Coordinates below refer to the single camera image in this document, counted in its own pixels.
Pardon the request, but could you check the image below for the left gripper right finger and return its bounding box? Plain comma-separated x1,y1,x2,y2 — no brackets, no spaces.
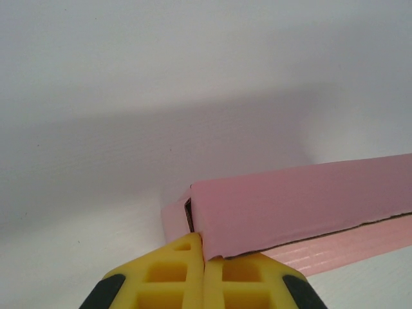
202,252,330,309

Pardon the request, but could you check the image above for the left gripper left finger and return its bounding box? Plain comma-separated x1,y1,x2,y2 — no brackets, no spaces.
78,232,206,309

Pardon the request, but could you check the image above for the pink cardboard box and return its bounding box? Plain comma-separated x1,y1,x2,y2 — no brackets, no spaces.
160,153,412,278

